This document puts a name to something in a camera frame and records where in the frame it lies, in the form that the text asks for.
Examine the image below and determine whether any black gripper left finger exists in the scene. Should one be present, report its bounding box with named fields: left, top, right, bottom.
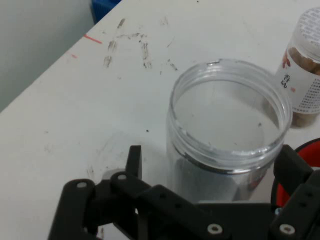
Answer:
left=47, top=144, right=231, bottom=240

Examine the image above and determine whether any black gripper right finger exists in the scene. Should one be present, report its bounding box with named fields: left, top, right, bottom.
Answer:
left=268, top=144, right=320, bottom=240

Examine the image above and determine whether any tall clear plastic jar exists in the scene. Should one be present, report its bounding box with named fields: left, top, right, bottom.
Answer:
left=166, top=58, right=293, bottom=204

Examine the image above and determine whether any red bowl with black rim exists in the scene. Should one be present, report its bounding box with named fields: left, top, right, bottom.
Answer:
left=271, top=137, right=320, bottom=208

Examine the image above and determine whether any brown-filled jar with white lid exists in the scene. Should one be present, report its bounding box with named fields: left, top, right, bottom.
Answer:
left=276, top=6, right=320, bottom=129

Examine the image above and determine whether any dark blue foam piece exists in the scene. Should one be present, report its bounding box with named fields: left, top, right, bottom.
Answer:
left=91, top=0, right=124, bottom=25

